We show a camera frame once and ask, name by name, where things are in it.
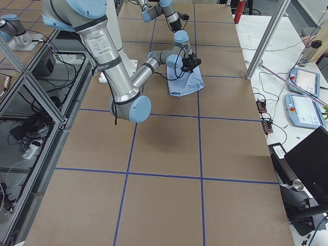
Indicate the lower teach pendant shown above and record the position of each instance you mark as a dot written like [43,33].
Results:
[303,112]

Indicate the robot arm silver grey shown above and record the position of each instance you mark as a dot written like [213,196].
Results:
[89,20]
[163,7]

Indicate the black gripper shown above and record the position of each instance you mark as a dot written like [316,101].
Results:
[176,25]
[188,68]

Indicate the clear water bottle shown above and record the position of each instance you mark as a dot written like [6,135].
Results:
[309,52]

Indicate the aluminium frame post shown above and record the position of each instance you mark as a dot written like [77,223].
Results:
[270,30]

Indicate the upper teach pendant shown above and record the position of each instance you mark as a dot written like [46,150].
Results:
[304,79]

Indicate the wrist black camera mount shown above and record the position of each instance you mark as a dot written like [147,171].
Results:
[192,59]
[184,17]

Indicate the black camera stand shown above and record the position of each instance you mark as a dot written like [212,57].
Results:
[294,197]

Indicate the orange black connector box lower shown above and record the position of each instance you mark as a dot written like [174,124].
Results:
[267,125]

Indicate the red cylinder bottle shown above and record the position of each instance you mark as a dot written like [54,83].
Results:
[239,11]

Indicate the teach pendant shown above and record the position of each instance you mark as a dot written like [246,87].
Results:
[304,79]
[303,112]

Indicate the black control box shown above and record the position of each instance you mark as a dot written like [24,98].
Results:
[46,65]

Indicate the orange black connector box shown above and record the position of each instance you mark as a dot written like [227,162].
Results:
[267,125]
[261,106]

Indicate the light blue t-shirt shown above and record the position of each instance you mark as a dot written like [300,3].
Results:
[189,83]

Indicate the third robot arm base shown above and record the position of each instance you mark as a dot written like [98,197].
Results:
[16,35]

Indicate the black laptop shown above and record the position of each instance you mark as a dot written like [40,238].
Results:
[308,161]

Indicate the aluminium frame rail structure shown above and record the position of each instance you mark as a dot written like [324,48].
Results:
[36,109]

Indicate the orange black connector box upper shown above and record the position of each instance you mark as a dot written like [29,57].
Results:
[261,106]

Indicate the white power strip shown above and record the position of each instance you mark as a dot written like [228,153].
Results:
[32,150]

